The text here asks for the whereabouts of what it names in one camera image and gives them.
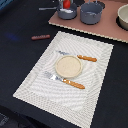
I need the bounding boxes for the white toy fish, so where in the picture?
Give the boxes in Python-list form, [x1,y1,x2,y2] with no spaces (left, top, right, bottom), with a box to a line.
[60,8,73,13]

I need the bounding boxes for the red tomato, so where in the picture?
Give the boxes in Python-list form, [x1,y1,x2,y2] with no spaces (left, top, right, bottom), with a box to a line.
[63,0,71,9]

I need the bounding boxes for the grey frying pan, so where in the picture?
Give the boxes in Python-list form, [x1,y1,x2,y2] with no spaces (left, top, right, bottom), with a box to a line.
[38,1,79,21]

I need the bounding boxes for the beige round plate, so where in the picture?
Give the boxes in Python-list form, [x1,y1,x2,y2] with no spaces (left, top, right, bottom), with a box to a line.
[55,55,83,78]

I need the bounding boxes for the woven white placemat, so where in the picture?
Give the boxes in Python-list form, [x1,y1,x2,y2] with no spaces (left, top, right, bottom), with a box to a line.
[13,31,113,128]

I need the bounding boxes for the pink stove board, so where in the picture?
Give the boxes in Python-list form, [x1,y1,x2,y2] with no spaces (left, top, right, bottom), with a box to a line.
[49,0,128,43]

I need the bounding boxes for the dark grey cooking pot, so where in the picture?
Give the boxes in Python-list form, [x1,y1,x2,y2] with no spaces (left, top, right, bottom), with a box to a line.
[80,0,105,25]

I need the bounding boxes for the beige bowl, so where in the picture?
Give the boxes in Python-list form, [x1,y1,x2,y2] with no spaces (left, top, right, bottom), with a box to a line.
[118,4,128,30]

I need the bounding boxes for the knife with orange handle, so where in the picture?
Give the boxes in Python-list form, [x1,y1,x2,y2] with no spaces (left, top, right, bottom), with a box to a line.
[56,50,97,62]

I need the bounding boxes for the fork with orange handle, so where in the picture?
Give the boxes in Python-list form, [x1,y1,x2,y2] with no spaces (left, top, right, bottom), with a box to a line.
[44,71,85,89]

